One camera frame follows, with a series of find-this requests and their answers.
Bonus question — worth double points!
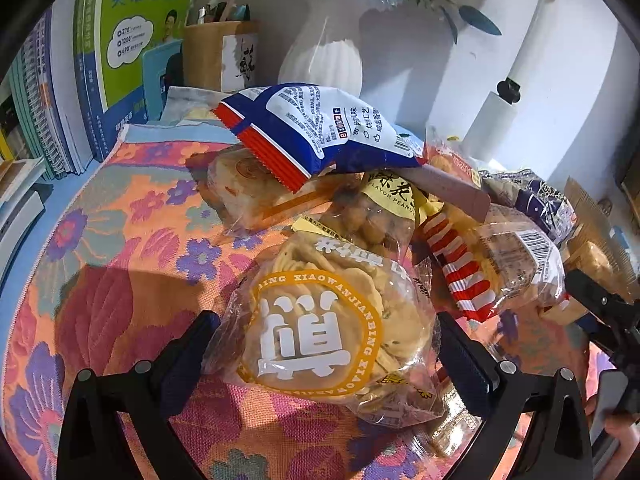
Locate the red striped biscuit bag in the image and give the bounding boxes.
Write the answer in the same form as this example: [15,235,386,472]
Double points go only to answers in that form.
[422,204,566,323]

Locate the purple white chips bag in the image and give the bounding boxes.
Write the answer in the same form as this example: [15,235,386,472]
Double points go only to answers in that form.
[480,169,577,245]

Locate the yellow label peanut bag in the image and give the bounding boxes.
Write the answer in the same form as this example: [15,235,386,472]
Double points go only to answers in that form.
[320,170,444,261]

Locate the round cracker bag orange ring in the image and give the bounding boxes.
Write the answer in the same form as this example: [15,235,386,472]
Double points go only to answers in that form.
[203,231,449,428]

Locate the orange pastry pack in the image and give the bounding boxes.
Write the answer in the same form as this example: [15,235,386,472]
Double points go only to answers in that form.
[207,146,360,232]

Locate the blue white snack bag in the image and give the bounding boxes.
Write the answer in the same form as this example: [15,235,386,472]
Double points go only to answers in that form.
[214,82,424,192]

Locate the small toast cube pack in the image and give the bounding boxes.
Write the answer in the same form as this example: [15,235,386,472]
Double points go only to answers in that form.
[537,240,615,326]

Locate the operator hand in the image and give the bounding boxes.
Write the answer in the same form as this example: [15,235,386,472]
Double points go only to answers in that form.
[584,393,640,461]

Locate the amber ribbed glass bowl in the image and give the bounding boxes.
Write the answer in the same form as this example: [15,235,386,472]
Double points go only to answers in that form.
[564,177,639,299]

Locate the floral woven table mat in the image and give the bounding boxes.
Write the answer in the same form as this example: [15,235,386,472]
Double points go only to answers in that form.
[0,123,616,480]

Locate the white desk lamp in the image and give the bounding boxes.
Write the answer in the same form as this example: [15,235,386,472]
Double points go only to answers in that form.
[461,0,556,162]

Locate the stacked flat books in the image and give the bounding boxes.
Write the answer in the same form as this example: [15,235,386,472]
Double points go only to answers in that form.
[0,157,46,281]

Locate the upright book row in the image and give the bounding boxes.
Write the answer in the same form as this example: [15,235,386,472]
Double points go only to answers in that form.
[6,0,148,179]

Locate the small blue booklet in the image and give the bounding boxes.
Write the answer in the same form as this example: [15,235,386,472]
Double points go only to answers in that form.
[142,39,182,120]

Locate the white ribbed vase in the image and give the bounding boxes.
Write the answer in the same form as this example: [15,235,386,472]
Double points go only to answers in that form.
[278,0,371,96]

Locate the wooden pen holder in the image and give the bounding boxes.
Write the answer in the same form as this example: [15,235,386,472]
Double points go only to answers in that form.
[182,21,259,93]

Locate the green cover grammar book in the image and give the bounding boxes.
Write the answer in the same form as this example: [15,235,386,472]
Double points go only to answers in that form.
[94,0,204,111]

